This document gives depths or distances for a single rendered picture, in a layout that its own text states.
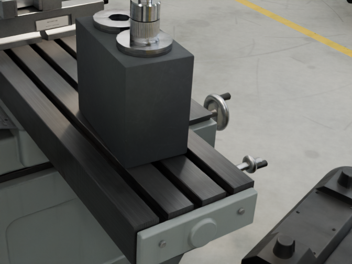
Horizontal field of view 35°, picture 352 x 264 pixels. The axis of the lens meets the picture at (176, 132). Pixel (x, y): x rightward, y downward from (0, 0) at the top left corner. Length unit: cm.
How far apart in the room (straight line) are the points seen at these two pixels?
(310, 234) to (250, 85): 205
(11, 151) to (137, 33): 49
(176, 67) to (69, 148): 25
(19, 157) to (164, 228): 51
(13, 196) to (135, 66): 56
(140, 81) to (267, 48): 309
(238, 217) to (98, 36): 38
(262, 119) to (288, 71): 67
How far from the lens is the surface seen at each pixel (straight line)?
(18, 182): 130
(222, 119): 169
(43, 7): 140
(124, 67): 84
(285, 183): 259
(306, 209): 150
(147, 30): 88
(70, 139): 102
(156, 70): 87
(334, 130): 307
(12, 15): 137
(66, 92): 117
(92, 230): 149
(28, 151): 124
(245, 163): 170
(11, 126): 121
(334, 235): 145
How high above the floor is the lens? 151
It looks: 32 degrees down
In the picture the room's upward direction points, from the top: 4 degrees clockwise
